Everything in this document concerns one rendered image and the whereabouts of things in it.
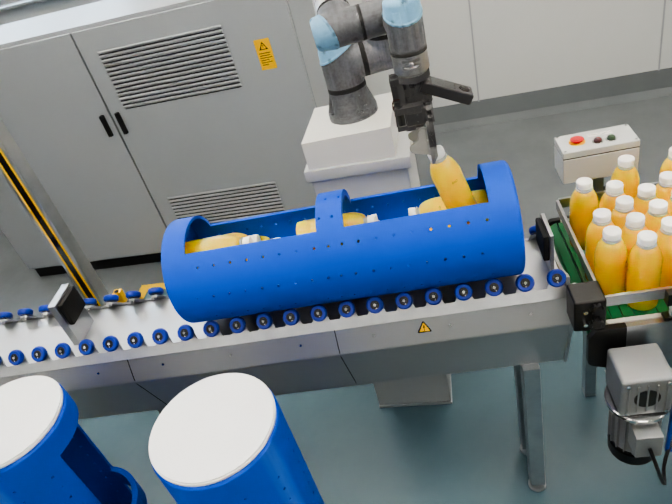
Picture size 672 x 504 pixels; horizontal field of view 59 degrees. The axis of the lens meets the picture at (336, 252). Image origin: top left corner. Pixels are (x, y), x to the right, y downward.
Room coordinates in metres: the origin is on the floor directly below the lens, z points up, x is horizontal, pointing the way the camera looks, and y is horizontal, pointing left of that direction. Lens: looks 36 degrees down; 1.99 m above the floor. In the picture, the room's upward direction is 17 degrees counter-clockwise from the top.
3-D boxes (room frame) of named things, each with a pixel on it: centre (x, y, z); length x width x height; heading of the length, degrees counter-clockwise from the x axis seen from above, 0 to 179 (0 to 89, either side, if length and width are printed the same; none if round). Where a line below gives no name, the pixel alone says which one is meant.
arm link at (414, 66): (1.19, -0.26, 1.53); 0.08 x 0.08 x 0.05
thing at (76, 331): (1.43, 0.79, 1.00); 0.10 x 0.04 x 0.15; 168
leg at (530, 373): (1.09, -0.44, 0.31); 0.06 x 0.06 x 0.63; 78
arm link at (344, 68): (1.71, -0.18, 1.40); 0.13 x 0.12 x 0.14; 86
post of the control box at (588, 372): (1.39, -0.78, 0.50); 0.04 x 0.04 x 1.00; 78
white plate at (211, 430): (0.85, 0.35, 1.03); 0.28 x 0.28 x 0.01
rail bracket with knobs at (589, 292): (0.94, -0.52, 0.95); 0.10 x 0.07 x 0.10; 168
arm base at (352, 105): (1.70, -0.17, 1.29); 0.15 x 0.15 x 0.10
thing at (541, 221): (1.15, -0.51, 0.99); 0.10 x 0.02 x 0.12; 168
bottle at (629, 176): (1.26, -0.79, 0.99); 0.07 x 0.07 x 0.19
